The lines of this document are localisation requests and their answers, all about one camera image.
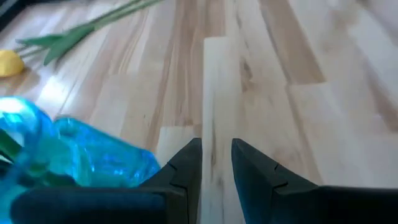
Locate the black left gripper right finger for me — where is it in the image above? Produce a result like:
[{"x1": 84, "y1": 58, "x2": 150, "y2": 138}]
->
[{"x1": 231, "y1": 138, "x2": 398, "y2": 224}]

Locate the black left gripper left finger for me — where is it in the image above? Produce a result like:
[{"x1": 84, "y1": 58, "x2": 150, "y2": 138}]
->
[{"x1": 9, "y1": 138, "x2": 203, "y2": 224}]

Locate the blue glass vase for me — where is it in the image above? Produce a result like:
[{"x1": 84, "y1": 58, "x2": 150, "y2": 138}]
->
[{"x1": 0, "y1": 95, "x2": 162, "y2": 224}]

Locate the yellow artificial tulip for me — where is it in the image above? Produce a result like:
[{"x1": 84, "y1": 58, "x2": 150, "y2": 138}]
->
[{"x1": 0, "y1": 0, "x2": 164, "y2": 78}]

